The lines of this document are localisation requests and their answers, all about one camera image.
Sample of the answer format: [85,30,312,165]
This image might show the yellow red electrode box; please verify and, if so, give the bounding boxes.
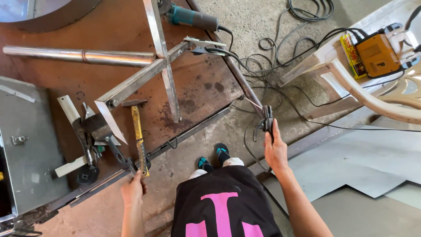
[340,33,367,80]

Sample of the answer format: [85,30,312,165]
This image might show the person's left hand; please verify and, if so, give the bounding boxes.
[120,171,148,208]

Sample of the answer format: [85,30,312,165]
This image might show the black shirt pink print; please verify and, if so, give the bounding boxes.
[170,165,284,237]

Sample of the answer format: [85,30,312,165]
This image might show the coil of black cable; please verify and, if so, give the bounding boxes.
[288,0,335,22]

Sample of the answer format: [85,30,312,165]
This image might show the tangle of black cables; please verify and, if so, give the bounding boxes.
[210,8,421,134]

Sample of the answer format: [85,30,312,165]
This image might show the white angle bar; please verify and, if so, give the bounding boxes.
[57,95,81,125]

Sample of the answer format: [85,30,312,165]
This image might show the black welding electrode holder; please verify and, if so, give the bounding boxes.
[252,105,275,143]

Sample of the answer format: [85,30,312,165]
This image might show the yellow handled hammer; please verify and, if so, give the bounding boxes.
[122,99,151,178]

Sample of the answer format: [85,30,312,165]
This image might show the orange welding machine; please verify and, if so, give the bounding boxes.
[355,22,421,79]

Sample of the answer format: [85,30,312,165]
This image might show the dark steel flat bar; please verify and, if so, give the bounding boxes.
[68,107,231,208]

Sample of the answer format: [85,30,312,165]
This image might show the shiny steel round pipe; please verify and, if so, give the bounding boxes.
[3,45,157,68]

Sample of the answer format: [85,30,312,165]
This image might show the thin welding rod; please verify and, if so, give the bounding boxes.
[244,97,264,111]

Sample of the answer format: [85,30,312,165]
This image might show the person's right hand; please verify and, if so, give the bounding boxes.
[264,119,290,172]

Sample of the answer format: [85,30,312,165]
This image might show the black electrode holder cable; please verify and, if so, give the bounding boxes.
[243,117,273,174]

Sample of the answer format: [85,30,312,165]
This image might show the dark locking pliers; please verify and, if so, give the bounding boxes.
[72,117,100,185]

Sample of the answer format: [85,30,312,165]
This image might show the cream plastic chair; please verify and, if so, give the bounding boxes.
[278,0,421,125]

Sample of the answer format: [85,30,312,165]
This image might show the teal angle grinder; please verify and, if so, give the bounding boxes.
[157,0,233,34]

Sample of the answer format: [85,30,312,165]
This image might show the large round metal disc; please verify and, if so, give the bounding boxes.
[0,0,103,34]

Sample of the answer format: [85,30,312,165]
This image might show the dark metal clamp tools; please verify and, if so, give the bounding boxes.
[0,210,60,237]

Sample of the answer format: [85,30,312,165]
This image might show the small shiny metal offcut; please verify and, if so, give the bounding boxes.
[82,102,96,120]

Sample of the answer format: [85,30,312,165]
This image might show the metal welding ground clamp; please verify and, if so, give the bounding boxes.
[183,36,227,57]

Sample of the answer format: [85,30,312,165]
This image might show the white flat bar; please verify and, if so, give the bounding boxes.
[54,155,89,178]

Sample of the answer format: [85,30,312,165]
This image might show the white trousers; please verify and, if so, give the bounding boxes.
[189,157,245,180]

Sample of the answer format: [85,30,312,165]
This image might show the stainless steel cabinet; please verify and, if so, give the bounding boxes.
[0,76,71,222]

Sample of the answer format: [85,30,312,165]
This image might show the black blue sandal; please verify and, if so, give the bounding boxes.
[197,156,214,173]
[215,142,231,164]

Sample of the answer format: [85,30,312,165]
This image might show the rusty round pipe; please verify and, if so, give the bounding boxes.
[186,0,266,118]

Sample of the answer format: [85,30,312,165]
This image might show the grey metal sheets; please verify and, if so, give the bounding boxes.
[249,115,421,211]

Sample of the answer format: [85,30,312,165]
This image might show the steel cross frame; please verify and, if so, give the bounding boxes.
[94,0,192,145]

